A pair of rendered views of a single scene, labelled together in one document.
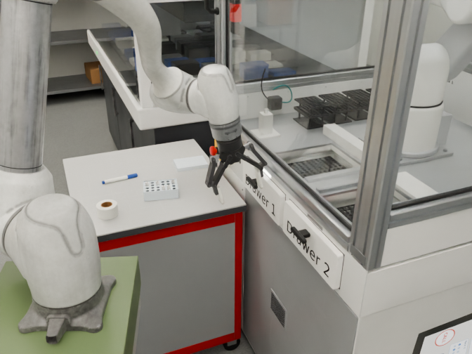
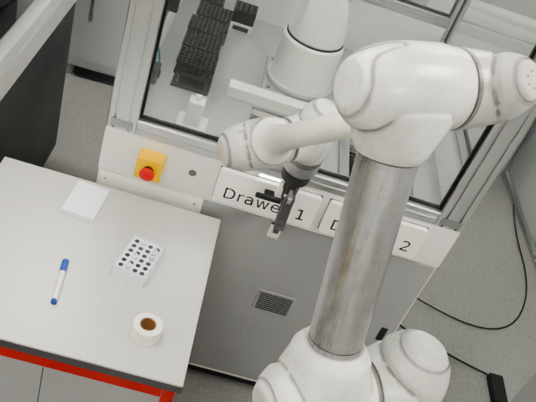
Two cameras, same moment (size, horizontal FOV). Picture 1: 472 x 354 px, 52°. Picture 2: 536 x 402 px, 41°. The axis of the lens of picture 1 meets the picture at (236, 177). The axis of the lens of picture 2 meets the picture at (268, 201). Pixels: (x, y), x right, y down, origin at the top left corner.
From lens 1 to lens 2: 180 cm
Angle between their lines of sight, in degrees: 62
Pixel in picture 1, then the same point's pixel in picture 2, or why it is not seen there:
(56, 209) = (436, 348)
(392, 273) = not seen: hidden behind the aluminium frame
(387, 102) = (526, 115)
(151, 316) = not seen: outside the picture
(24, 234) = (439, 389)
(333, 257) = (421, 234)
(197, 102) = (312, 151)
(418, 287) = not seen: hidden behind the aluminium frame
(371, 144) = (496, 143)
